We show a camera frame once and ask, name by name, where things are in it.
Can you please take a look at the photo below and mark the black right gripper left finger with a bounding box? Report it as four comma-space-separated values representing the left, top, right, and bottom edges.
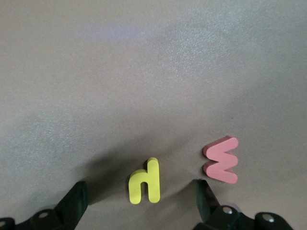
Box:
0, 181, 89, 230

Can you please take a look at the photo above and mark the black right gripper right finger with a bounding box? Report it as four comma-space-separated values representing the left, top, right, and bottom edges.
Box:
194, 179, 295, 230

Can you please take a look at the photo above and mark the yellow foam letter h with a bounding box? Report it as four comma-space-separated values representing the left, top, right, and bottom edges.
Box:
128, 157, 161, 205

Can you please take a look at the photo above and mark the red foam letter w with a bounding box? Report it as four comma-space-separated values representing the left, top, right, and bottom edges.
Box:
202, 136, 239, 184

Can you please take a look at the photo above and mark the brown table cover mat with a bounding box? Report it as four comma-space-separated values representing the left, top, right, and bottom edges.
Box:
0, 0, 307, 230

